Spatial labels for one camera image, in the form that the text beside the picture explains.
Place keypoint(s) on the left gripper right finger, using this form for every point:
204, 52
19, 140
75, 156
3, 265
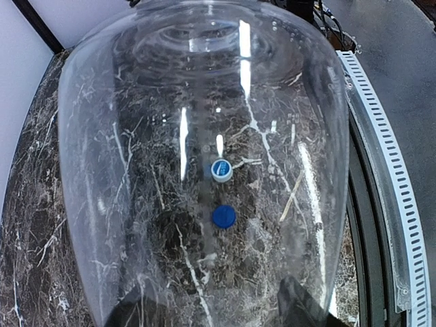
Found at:
298, 308

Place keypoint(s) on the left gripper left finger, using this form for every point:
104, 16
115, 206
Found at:
135, 309

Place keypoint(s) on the white bottle cap blue top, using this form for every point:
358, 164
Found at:
221, 170

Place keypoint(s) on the clear unlabeled plastic bottle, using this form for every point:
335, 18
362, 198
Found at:
147, 102

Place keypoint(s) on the black front frame rail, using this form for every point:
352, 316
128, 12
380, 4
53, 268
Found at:
364, 214

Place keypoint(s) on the white slotted cable duct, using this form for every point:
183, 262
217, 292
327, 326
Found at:
400, 216

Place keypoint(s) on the right black frame post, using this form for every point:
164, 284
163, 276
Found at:
40, 27

